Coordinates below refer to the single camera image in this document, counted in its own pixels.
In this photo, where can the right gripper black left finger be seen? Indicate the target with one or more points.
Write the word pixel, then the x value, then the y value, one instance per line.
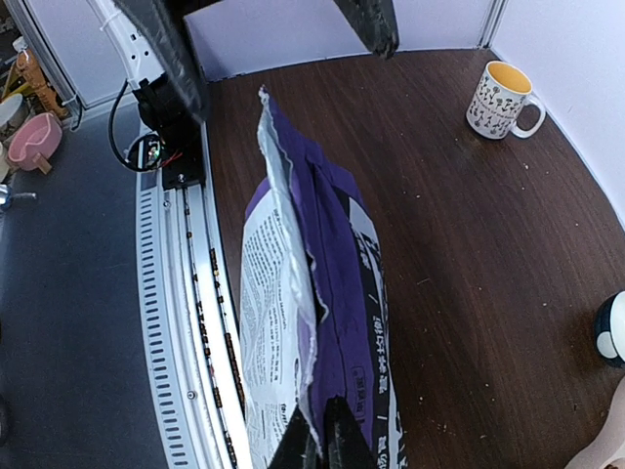
pixel 297 449

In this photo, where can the metal scoop on floor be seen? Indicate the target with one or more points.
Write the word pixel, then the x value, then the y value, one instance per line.
pixel 8 197

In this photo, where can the front aluminium rail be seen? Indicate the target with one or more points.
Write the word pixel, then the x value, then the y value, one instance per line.
pixel 189 322

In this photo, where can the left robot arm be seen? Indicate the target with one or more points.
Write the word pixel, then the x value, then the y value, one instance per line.
pixel 160 65

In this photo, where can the left circuit board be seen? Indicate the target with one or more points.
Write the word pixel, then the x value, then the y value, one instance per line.
pixel 147 153

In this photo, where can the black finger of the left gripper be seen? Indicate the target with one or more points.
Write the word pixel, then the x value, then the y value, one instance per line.
pixel 374 22
pixel 161 24

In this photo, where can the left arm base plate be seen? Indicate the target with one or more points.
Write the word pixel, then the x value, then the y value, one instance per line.
pixel 176 156

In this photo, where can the black and white ceramic bowl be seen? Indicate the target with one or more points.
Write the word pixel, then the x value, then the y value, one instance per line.
pixel 609 330

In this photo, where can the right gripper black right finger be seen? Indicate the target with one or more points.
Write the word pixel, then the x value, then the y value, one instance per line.
pixel 345 446

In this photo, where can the pink double pet feeder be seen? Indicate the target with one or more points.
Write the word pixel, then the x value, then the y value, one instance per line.
pixel 607 449

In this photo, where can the pink cup on floor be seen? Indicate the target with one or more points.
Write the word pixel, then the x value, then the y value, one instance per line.
pixel 35 143

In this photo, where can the white patterned mug yellow inside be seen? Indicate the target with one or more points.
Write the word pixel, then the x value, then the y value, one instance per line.
pixel 503 92

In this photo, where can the purple pet food bag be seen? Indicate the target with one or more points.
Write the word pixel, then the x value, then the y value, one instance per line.
pixel 314 317

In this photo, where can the left aluminium corner post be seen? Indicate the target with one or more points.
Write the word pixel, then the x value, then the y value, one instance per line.
pixel 492 20

